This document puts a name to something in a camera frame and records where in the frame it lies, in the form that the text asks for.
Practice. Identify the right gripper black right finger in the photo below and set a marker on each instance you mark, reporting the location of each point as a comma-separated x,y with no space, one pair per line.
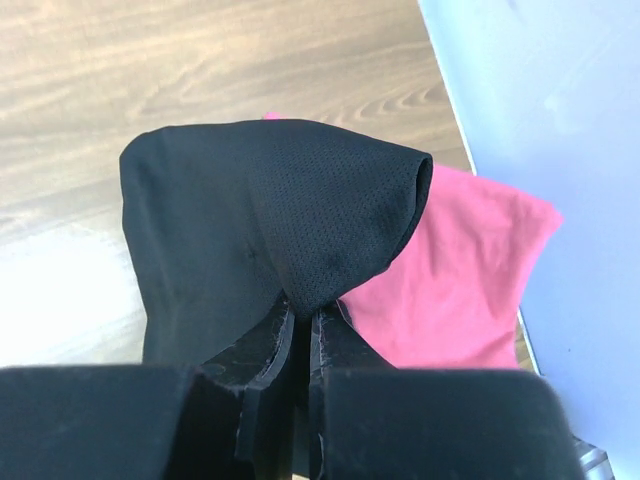
369,420

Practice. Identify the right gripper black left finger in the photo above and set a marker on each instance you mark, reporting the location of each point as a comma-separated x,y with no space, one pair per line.
229,418

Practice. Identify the black t shirt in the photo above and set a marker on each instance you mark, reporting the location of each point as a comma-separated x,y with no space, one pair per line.
222,219

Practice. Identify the folded dusty red t shirt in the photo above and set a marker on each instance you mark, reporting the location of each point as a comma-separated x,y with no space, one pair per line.
429,263

